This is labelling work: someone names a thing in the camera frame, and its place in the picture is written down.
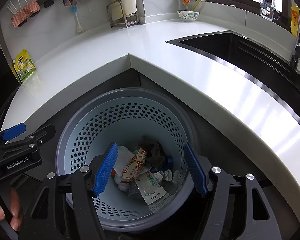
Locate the black kitchen appliance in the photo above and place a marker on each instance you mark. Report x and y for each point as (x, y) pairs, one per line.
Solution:
(0, 67)

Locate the grey-blue perforated waste bin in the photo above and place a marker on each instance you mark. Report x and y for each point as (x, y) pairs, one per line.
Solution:
(90, 130)

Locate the person's left hand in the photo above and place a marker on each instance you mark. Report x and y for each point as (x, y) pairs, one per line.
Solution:
(15, 205)

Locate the white paper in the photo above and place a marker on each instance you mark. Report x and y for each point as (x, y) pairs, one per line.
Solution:
(167, 175)

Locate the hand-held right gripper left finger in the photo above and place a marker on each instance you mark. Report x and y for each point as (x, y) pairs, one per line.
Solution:
(106, 170)

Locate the grey cloth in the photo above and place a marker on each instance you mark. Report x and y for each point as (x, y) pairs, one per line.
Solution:
(153, 152)

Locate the red and white snack packet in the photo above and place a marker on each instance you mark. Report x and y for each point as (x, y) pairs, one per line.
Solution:
(133, 167)

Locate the black kitchen sink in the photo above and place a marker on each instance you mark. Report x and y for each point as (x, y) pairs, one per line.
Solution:
(240, 47)

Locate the green yellow detergent pouch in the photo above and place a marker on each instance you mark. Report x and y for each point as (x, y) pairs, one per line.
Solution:
(25, 66)

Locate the steel cutting board rack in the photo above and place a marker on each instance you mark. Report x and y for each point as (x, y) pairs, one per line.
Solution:
(131, 20)

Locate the white and green pouch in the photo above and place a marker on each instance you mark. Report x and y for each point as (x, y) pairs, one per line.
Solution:
(151, 187)

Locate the white patterned bowl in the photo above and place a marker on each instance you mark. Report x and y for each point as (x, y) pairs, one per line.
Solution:
(188, 17)

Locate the steel faucet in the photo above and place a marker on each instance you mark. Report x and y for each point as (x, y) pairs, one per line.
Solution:
(298, 42)

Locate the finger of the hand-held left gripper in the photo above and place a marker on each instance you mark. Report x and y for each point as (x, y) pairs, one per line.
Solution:
(43, 133)
(13, 131)

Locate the bundle of white straws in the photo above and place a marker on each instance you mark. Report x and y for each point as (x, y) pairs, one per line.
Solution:
(12, 6)

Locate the pink wavy cloth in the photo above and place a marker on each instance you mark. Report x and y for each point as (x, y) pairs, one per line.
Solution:
(23, 13)

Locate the clear mug with cartoon print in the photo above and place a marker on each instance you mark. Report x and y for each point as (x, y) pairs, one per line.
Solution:
(267, 10)

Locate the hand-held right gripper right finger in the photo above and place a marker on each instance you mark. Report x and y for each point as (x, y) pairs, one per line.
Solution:
(196, 172)

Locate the white bottle brush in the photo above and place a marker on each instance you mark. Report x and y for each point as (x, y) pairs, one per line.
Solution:
(79, 26)

